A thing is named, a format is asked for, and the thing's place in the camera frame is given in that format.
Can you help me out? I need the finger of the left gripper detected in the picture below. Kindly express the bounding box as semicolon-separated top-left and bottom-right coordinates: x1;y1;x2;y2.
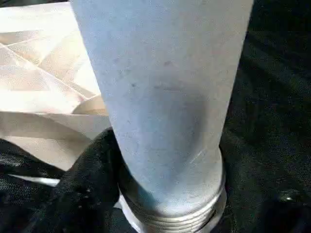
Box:
0;139;69;195

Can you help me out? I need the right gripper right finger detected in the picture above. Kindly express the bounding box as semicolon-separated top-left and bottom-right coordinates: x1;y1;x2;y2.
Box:
221;187;311;233

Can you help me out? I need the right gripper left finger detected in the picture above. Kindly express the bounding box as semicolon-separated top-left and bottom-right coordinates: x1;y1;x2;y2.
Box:
24;127;128;233

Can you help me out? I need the white plastic table top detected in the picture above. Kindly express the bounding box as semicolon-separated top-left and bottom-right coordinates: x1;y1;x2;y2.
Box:
0;2;115;171

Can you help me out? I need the white plastic table leg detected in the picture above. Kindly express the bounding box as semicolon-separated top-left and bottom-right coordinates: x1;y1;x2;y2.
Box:
69;0;255;233

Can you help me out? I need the black work mat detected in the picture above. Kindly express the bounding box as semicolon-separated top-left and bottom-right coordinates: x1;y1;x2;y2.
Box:
0;0;311;233

